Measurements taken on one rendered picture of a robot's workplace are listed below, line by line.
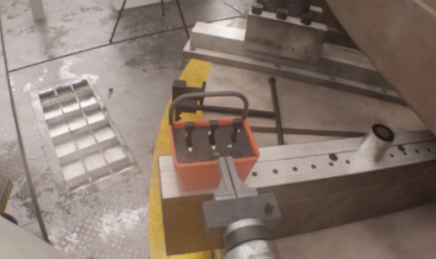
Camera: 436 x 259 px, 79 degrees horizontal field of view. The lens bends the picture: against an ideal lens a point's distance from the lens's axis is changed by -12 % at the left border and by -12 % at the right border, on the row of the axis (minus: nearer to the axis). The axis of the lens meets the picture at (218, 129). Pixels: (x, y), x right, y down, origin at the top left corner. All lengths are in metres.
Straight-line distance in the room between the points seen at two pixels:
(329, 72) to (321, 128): 0.47
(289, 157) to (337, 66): 1.15
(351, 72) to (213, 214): 1.60
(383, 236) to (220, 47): 1.35
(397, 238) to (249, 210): 0.96
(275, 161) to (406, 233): 0.77
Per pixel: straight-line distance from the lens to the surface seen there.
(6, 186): 1.39
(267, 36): 1.73
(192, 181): 0.71
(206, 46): 1.90
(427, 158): 1.16
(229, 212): 0.51
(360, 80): 2.02
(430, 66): 0.95
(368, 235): 1.33
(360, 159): 0.98
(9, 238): 0.25
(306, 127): 1.58
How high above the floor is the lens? 1.32
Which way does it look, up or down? 45 degrees down
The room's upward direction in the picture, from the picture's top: 9 degrees clockwise
